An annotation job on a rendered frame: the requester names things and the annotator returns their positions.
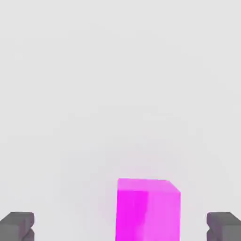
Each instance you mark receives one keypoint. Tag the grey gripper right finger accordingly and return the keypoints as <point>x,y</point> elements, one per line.
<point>224,226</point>

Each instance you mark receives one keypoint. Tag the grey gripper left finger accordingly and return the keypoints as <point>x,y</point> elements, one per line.
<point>17,226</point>

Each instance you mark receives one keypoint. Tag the small magenta cube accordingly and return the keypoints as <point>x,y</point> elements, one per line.
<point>147,212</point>

